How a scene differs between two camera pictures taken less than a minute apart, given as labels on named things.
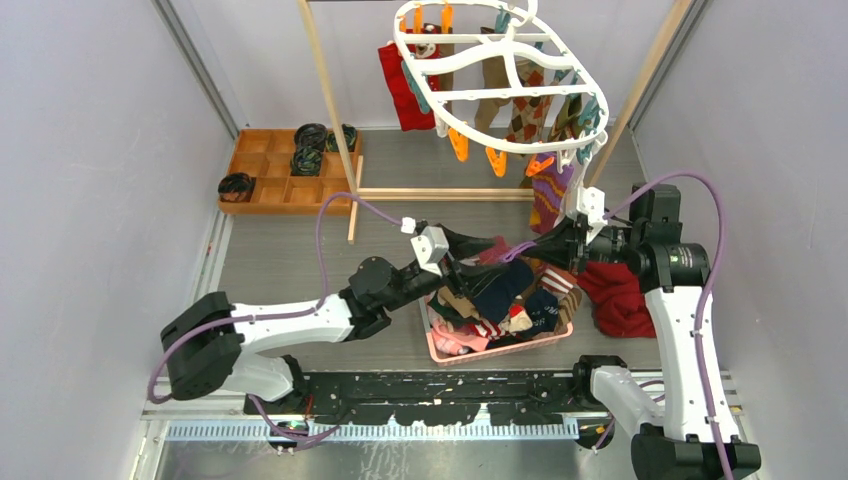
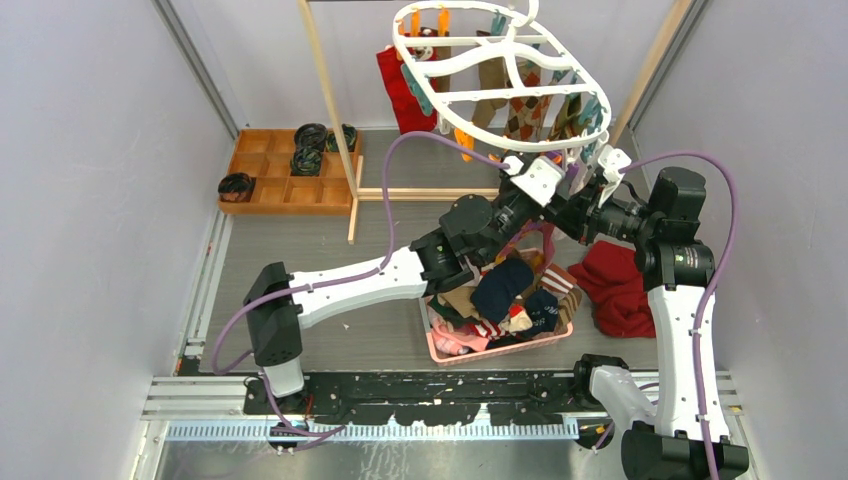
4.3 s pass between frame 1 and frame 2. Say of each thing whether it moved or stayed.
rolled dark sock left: stayed
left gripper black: moved
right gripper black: moved
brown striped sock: stayed
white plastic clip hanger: stayed
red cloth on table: stayed
